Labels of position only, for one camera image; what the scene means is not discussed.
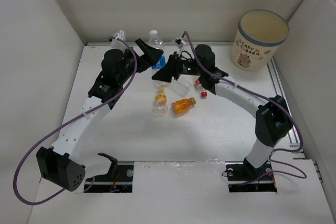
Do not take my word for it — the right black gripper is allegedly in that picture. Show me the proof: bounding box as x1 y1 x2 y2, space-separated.
152 51 204 82

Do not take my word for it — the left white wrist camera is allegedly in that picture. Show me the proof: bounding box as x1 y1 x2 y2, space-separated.
109 29 127 52

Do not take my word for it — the clear bottle blue label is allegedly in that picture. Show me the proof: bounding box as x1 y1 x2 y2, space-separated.
146 30 166 88

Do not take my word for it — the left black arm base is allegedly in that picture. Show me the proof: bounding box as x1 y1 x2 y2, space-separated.
83 153 134 194

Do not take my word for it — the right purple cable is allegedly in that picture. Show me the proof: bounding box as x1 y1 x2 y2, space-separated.
182 31 308 186

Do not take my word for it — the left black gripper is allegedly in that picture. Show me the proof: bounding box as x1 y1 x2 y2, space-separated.
118 39 163 85

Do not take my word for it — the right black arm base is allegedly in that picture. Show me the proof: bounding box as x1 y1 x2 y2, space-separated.
222 162 277 193

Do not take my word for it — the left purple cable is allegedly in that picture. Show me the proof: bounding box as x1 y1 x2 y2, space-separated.
13 37 139 206

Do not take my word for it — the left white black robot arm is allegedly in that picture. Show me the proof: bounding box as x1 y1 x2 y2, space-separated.
36 39 163 191

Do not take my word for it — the cream capybara bin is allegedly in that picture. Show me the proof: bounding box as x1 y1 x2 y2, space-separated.
232 9 289 71

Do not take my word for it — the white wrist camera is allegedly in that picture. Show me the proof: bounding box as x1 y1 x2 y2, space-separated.
109 29 127 52
172 37 186 55

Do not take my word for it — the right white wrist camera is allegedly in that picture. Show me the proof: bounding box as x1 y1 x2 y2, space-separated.
172 37 186 55

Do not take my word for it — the large clear plastic bottle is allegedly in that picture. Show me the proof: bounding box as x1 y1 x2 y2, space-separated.
170 80 192 97

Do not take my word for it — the clear bottle red label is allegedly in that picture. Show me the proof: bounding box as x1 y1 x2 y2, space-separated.
195 79 207 99

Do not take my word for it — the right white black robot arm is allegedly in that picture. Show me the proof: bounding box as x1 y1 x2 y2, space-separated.
152 44 293 180

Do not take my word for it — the purple cable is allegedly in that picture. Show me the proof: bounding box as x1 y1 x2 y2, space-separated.
13 37 139 206
182 31 308 186

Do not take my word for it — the clear bottle yellow cap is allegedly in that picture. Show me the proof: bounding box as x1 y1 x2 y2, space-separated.
153 87 167 115

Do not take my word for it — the orange bottle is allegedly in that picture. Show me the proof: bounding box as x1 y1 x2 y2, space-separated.
171 98 196 115

